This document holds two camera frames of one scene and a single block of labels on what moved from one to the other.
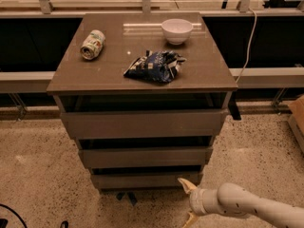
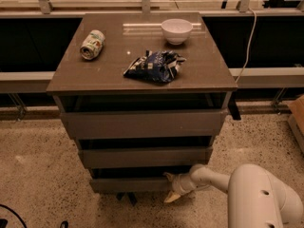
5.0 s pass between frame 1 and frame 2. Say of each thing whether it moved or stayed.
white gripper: moved
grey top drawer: stayed
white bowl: stayed
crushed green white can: stayed
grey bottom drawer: moved
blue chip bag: stayed
